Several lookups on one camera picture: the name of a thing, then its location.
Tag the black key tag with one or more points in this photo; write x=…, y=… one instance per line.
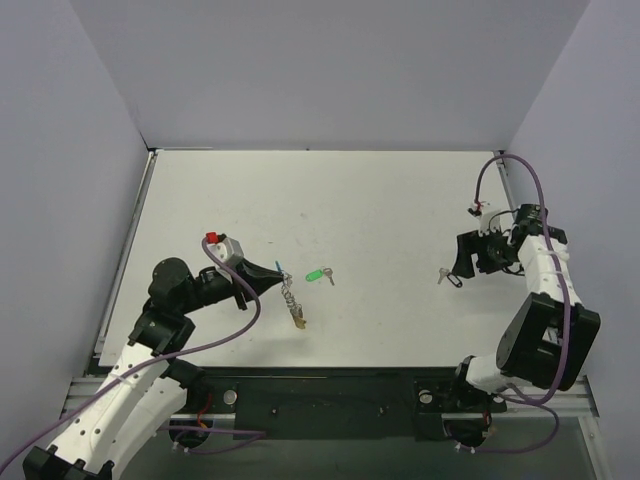
x=454, y=280

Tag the metal key organizer blue handle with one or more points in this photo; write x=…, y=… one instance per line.
x=293, y=306

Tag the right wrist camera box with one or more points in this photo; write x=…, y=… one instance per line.
x=487, y=216

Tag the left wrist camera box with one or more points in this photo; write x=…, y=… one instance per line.
x=223, y=248

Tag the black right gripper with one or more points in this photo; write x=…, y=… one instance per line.
x=476, y=251

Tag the silver key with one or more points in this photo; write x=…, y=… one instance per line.
x=328, y=273
x=443, y=273

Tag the green key tag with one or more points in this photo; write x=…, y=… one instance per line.
x=314, y=275

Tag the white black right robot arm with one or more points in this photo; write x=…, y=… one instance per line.
x=549, y=338

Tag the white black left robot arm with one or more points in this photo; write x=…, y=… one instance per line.
x=150, y=380

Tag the yellow key tag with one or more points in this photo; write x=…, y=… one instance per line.
x=300, y=323

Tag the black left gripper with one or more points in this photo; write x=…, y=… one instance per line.
x=240, y=288

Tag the silver key on green tag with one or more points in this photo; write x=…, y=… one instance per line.
x=328, y=273

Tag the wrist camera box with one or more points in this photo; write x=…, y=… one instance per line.
x=487, y=216
x=223, y=248

